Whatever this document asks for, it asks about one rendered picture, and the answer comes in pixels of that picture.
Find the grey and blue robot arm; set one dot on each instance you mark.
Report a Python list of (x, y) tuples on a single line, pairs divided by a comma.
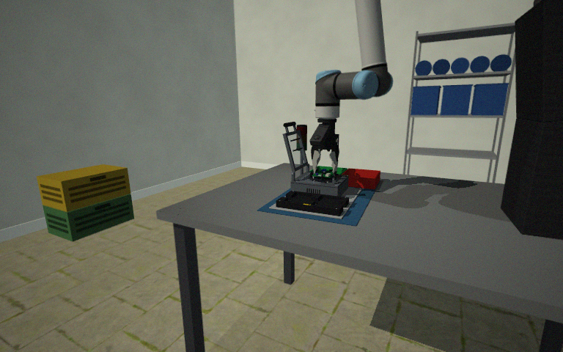
[(333, 85)]

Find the red bin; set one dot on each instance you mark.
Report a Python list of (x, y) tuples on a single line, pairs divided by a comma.
[(363, 178)]

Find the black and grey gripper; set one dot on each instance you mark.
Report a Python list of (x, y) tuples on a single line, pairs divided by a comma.
[(329, 144)]

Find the green circuit board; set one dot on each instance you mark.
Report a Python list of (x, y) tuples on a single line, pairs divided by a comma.
[(324, 172)]

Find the green bin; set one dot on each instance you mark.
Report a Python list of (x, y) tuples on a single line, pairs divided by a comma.
[(340, 171)]

